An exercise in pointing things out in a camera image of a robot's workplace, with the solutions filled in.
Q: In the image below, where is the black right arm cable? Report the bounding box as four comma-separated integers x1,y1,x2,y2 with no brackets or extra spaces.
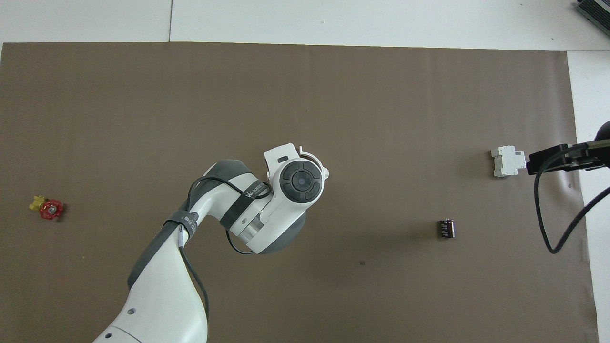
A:
533,151,610,254

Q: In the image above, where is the black ribbed device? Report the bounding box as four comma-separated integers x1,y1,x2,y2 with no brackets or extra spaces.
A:
574,0,610,24

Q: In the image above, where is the brown paper table mat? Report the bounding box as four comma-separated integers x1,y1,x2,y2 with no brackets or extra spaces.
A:
0,42,599,343

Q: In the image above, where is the white half-ring pipe clamp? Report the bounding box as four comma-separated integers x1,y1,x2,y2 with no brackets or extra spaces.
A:
299,146,330,181

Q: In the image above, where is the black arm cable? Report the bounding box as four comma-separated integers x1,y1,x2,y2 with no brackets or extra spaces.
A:
533,151,610,254
179,176,273,321

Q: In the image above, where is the white circuit breaker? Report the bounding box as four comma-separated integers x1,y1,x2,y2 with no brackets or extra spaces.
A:
491,145,528,178

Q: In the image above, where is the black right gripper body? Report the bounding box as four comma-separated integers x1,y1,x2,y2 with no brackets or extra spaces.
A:
567,121,610,167

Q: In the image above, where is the red and yellow valve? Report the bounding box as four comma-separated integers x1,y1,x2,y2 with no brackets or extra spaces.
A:
30,194,64,221

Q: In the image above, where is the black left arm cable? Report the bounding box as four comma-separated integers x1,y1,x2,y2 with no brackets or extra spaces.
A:
179,176,273,321

